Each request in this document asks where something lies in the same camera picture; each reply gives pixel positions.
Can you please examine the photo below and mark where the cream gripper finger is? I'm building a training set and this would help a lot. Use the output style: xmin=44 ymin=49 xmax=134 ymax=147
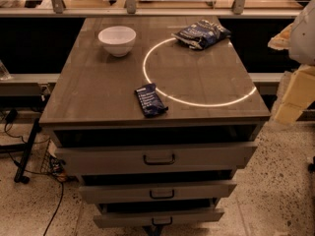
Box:
xmin=268 ymin=24 xmax=292 ymax=50
xmin=274 ymin=64 xmax=315 ymax=125

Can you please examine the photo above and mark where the white ceramic bowl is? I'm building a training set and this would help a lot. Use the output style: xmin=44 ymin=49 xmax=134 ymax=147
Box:
xmin=98 ymin=26 xmax=137 ymax=57

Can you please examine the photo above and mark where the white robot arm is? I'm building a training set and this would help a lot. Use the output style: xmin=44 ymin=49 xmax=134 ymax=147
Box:
xmin=268 ymin=0 xmax=315 ymax=125

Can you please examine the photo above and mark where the blue rxbar blueberry bar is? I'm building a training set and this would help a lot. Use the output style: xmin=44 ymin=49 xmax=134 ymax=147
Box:
xmin=135 ymin=84 xmax=168 ymax=118

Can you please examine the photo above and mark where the blue chip bag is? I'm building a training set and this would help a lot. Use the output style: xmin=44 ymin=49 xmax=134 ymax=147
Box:
xmin=172 ymin=20 xmax=231 ymax=50

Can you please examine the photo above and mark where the top grey drawer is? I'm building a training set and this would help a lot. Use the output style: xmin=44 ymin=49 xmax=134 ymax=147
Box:
xmin=55 ymin=142 xmax=257 ymax=175

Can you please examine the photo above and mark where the grey drawer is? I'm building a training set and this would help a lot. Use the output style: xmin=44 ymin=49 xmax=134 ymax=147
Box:
xmin=94 ymin=208 xmax=224 ymax=228
xmin=55 ymin=142 xmax=257 ymax=175
xmin=79 ymin=180 xmax=236 ymax=204

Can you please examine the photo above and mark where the grey drawer cabinet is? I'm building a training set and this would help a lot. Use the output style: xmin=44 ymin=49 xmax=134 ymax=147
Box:
xmin=38 ymin=16 xmax=272 ymax=236

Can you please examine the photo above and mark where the grey metal railing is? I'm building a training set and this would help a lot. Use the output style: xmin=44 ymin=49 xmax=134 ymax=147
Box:
xmin=0 ymin=0 xmax=302 ymax=15

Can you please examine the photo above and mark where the middle grey drawer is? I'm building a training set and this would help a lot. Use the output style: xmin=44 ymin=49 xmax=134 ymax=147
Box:
xmin=79 ymin=180 xmax=236 ymax=204

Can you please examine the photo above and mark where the bottom grey drawer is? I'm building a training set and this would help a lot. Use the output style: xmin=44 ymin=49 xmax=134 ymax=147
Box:
xmin=94 ymin=208 xmax=224 ymax=228

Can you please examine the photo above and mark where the black metal stand leg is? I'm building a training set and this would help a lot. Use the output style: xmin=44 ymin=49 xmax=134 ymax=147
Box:
xmin=14 ymin=118 xmax=40 ymax=184

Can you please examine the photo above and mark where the wire basket with items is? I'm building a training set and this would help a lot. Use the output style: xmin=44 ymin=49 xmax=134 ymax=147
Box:
xmin=40 ymin=141 xmax=68 ymax=183

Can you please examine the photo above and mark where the black floor cable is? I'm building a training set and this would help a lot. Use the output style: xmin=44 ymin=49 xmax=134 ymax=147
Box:
xmin=0 ymin=108 xmax=65 ymax=236

